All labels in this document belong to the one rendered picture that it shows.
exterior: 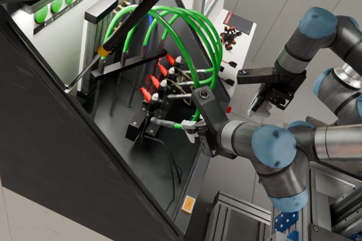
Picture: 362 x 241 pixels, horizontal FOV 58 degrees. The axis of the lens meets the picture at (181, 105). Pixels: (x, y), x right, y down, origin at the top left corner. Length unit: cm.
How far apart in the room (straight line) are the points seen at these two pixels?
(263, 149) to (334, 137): 19
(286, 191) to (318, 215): 60
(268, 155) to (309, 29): 33
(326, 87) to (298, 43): 50
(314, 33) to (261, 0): 243
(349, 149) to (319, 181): 64
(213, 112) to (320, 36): 29
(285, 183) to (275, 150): 9
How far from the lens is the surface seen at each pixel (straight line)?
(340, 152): 75
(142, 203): 86
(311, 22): 80
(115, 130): 129
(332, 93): 129
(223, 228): 194
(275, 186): 67
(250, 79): 89
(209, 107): 75
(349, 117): 127
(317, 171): 140
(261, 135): 62
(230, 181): 239
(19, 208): 128
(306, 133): 77
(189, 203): 104
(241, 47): 173
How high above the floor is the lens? 184
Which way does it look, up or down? 43 degrees down
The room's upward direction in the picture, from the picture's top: 23 degrees clockwise
